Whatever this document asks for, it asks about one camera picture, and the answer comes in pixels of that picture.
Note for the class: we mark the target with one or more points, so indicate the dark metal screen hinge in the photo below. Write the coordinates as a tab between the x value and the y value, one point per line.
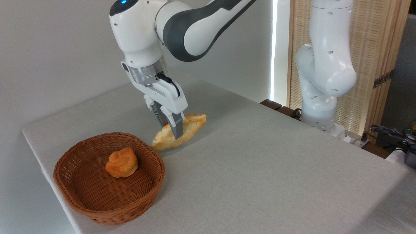
383	78

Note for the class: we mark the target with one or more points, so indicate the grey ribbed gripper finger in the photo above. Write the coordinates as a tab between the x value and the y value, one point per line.
177	125
158	113

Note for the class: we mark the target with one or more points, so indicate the grey tablecloth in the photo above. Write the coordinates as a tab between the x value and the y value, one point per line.
243	169

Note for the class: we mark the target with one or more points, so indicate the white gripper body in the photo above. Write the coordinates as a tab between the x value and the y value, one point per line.
172	99

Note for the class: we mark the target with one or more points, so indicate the brown woven wicker basket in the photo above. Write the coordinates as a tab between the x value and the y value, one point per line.
97	208

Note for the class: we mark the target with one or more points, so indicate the grey metal box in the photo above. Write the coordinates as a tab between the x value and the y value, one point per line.
410	157

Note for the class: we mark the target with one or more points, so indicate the wooden slatted folding screen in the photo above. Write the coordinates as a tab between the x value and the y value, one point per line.
370	48

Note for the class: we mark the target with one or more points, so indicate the small orange bread roll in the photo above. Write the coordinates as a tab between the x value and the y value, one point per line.
122	162

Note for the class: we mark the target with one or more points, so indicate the pale long croissant bread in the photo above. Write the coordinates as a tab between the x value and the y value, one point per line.
193	123

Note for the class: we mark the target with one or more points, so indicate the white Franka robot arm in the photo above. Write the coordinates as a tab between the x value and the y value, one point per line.
139	32

